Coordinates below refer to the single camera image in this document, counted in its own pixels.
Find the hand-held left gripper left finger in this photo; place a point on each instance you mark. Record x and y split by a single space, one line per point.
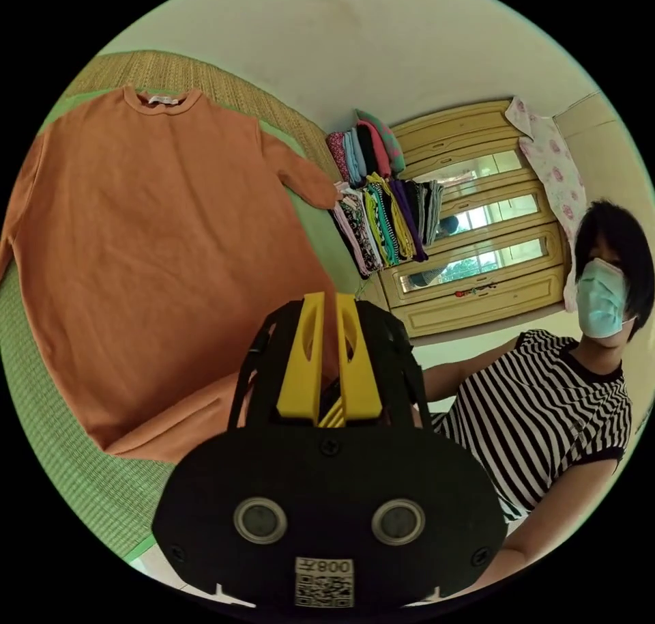
302 363

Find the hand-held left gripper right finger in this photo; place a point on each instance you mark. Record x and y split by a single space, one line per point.
361 373

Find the person's left forearm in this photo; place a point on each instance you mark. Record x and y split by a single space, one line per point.
527 547

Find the person's right forearm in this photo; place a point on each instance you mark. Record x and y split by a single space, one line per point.
447 378

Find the orange sweatshirt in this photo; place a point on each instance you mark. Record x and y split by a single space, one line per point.
153 255

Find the pile of clothes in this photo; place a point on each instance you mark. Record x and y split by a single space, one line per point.
381 214

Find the yellow cupboard with mirrors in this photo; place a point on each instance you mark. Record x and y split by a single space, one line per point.
511 281

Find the person's body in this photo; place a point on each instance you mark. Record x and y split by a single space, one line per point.
542 419

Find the white floral cloth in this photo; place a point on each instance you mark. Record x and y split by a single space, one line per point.
555 173

